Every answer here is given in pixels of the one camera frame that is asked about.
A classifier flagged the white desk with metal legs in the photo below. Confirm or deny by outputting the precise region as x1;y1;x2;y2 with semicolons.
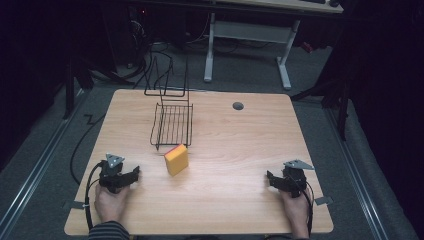
203;0;345;91

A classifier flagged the bundle of black cables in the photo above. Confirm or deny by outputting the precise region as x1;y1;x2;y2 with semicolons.
114;19;174;90

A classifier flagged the person's left hand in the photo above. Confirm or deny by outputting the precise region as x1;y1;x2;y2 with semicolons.
93;183;131;224

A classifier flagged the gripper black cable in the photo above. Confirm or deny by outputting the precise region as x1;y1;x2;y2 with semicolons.
293;175;315;237
84;161;105;232

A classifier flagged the metal floor rail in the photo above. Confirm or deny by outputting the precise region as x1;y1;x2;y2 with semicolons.
0;89;86;232
323;108;390;240

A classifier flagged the yellow sponge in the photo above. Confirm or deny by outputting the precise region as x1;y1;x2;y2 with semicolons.
163;143;190;177

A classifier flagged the black floor cable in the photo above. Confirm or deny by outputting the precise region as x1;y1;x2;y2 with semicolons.
69;113;108;186

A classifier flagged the black stand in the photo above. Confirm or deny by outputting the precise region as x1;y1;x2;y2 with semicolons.
61;54;96;120
289;49;355;142

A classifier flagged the person's right hand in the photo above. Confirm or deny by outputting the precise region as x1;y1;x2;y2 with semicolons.
279;189;312;240

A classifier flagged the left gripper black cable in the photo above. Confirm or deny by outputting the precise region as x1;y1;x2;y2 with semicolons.
84;161;105;232

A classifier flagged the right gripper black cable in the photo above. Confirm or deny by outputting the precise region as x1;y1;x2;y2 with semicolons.
293;175;315;237

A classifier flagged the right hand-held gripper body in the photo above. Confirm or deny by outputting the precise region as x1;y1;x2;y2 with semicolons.
279;159;316;199

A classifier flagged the grey metal table bracket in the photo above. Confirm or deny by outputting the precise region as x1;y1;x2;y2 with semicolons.
314;195;334;206
62;199;86;211

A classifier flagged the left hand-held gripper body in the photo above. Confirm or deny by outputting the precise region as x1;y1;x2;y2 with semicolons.
98;153;135;195

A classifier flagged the black wire rack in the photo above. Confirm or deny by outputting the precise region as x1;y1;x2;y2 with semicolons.
143;55;195;152

